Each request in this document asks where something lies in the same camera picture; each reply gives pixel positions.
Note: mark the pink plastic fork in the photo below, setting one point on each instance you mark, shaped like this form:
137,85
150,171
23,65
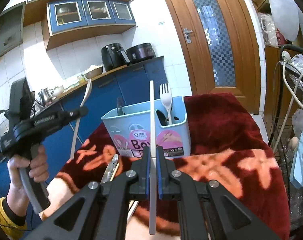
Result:
166,99

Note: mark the bowl of popcorn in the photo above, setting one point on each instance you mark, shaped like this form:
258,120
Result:
93,71

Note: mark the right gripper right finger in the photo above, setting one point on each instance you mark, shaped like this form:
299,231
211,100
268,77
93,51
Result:
207,210

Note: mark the large steel fork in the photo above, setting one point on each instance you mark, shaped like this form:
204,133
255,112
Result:
119,106

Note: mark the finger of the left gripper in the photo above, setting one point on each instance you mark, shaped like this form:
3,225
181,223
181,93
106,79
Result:
59,119

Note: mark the blue plastic utensil box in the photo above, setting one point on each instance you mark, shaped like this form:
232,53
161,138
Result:
130,132

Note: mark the blue wall cabinet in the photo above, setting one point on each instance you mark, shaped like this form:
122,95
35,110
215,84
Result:
66,21

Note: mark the white ceramic bowl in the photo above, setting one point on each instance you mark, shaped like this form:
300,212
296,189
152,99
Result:
57,91

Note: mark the person's left hand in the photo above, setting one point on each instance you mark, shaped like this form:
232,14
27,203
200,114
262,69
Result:
17,197

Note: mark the yellow sleeved left forearm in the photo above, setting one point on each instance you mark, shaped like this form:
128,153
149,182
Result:
11,225

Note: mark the steel door handle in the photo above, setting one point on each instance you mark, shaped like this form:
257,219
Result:
187,35

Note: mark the black air fryer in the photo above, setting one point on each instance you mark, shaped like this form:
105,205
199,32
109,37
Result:
114,56

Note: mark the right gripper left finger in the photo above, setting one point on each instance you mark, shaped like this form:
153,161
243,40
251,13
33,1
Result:
99,211

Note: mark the black wire rack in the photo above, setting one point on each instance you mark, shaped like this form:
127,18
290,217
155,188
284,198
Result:
284,137

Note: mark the light blue box lid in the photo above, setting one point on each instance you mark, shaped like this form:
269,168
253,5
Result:
296,173

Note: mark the blue base cabinets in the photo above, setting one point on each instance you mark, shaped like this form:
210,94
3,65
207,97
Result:
131,85

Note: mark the red floral fleece blanket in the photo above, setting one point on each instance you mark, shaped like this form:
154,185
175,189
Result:
226,146

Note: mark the white plastic bag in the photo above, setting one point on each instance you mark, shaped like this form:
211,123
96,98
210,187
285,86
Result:
286,17

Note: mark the wooden shelf unit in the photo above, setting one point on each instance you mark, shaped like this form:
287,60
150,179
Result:
273,40

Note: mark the dark rice cooker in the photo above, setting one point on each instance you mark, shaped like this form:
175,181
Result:
140,53

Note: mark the steel kettle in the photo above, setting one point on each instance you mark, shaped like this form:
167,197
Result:
45,96

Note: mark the wooden door with glass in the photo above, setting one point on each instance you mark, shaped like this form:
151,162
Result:
223,56

